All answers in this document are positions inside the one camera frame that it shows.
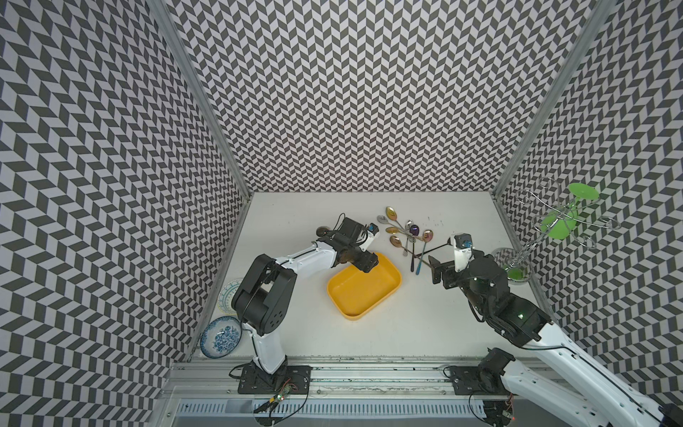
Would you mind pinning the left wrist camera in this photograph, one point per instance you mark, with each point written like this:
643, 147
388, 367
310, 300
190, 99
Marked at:
367, 236

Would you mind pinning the small purple spoon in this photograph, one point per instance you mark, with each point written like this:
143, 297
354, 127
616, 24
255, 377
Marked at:
414, 231

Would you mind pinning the gold ornate spoon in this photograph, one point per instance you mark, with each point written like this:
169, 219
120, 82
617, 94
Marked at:
394, 231

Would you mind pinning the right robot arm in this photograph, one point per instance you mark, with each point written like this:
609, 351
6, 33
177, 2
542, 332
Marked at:
595, 396

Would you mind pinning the green metal cup rack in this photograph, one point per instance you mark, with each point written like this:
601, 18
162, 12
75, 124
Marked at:
559, 223

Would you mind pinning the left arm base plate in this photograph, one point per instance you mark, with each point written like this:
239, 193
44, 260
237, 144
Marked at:
255, 381

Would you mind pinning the copper long spoon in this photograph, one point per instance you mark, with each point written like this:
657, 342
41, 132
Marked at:
396, 242

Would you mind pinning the aluminium front rail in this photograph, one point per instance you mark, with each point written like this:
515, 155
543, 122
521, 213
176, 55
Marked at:
366, 379

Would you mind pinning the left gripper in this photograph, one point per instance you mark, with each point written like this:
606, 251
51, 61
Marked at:
367, 261

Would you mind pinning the pink blue handled spoon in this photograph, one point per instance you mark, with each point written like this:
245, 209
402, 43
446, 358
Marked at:
426, 238

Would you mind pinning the yellow patterned plate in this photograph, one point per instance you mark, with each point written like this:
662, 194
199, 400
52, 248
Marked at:
226, 295

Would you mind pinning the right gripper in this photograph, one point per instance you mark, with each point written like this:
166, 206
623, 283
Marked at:
447, 269

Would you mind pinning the black spoon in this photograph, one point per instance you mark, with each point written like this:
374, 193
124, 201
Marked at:
322, 231

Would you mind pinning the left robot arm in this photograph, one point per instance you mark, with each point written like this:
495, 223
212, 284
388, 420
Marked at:
264, 295

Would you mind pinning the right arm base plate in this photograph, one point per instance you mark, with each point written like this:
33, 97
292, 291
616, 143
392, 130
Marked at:
468, 381

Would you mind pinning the yellow plastic storage box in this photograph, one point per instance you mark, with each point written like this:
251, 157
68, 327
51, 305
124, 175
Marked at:
355, 293

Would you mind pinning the large purple spoon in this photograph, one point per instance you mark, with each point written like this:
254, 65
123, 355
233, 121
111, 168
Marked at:
428, 251

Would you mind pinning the silver teaspoon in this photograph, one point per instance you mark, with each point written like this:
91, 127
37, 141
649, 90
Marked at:
407, 229
385, 221

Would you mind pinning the blue patterned bowl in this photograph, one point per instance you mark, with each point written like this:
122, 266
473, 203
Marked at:
221, 337

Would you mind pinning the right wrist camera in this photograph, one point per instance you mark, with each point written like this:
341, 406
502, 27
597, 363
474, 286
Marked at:
462, 244

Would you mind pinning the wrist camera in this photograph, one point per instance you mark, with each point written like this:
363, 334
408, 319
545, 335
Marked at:
367, 236
462, 244

